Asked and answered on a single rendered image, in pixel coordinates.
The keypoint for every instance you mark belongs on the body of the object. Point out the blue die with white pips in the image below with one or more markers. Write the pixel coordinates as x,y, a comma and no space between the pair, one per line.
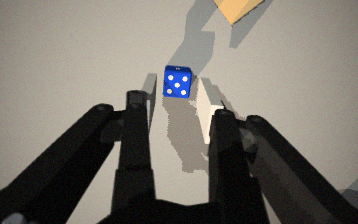
177,81

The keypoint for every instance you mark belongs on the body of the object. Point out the orange flat mat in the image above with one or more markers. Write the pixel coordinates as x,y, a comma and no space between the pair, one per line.
235,9

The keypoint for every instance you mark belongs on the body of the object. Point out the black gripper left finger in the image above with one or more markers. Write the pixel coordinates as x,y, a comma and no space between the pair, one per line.
50,188

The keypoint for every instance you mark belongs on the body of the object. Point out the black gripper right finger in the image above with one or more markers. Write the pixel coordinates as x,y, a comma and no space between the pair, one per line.
295,190

